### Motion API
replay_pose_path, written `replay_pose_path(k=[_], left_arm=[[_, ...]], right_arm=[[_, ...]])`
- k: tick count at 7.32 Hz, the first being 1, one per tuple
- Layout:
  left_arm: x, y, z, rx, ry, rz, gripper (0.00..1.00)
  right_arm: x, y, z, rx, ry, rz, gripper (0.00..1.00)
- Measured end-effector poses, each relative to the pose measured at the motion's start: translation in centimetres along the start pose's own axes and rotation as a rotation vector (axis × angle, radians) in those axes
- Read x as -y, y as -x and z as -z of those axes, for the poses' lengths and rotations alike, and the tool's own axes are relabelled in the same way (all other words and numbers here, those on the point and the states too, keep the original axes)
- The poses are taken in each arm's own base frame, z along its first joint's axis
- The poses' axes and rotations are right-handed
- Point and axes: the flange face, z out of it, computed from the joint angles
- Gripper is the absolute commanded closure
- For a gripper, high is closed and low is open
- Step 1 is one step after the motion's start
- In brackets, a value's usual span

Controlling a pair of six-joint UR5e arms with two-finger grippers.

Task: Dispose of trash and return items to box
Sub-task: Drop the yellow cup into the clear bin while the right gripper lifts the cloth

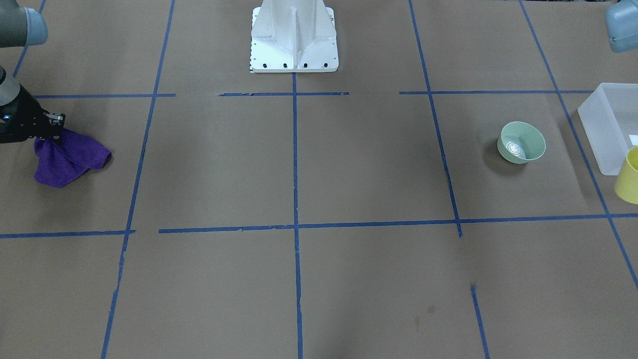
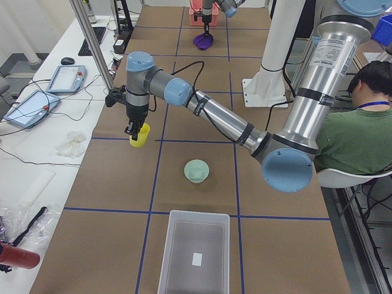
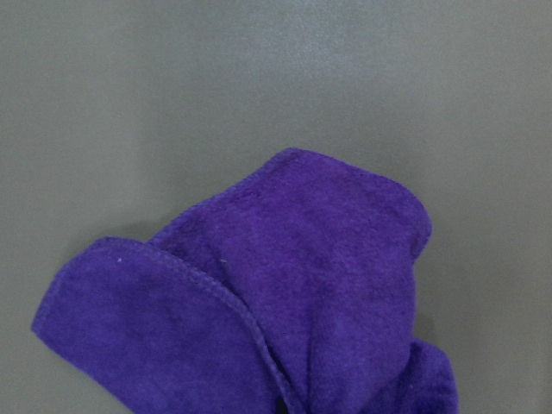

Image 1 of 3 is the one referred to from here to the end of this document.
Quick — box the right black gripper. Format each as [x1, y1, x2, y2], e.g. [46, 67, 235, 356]
[0, 86, 66, 144]

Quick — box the purple cloth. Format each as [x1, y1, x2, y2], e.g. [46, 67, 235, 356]
[33, 129, 112, 188]

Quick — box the yellow plastic cup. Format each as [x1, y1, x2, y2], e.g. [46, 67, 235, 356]
[614, 146, 638, 204]

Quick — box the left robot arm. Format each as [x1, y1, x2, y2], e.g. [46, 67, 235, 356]
[606, 0, 638, 53]

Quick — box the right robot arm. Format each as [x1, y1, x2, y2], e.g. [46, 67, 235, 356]
[0, 0, 65, 144]

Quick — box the light green bowl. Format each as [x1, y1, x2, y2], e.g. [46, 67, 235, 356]
[496, 121, 547, 165]

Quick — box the clear plastic bin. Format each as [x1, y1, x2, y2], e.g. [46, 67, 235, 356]
[577, 83, 638, 177]

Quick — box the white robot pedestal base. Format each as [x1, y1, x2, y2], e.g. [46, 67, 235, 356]
[249, 0, 339, 73]

